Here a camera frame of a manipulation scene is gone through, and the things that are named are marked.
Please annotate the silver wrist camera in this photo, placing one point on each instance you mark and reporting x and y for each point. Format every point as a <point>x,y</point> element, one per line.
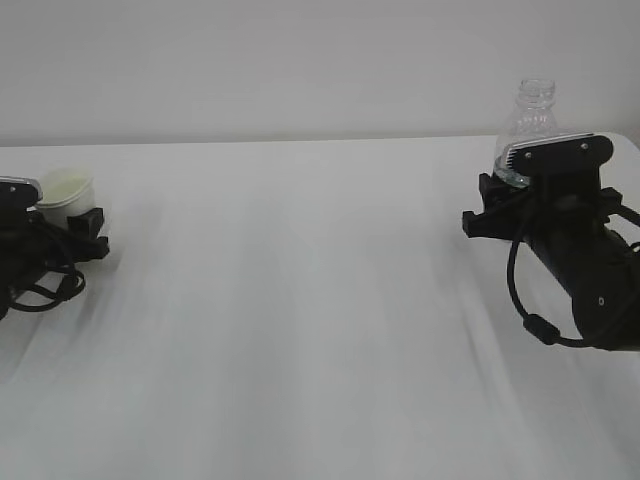
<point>18,193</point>
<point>562,154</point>

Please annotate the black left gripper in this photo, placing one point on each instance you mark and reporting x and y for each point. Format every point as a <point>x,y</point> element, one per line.
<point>30,248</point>

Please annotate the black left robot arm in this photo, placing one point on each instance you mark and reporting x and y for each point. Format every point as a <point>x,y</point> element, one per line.
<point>34,303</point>

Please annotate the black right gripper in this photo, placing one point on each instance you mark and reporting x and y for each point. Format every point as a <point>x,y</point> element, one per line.
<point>567,212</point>

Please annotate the clear green-label water bottle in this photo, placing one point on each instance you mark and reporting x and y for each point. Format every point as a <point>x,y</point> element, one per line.
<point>532,118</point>

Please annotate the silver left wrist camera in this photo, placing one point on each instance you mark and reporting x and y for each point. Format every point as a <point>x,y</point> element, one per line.
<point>18,193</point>

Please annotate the white paper cup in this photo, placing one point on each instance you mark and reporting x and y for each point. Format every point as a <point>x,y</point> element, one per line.
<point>66,192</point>

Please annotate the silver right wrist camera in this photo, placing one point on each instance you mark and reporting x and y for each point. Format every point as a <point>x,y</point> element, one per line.
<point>562,154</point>

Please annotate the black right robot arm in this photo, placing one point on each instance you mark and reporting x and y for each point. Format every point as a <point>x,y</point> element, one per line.
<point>603,286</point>

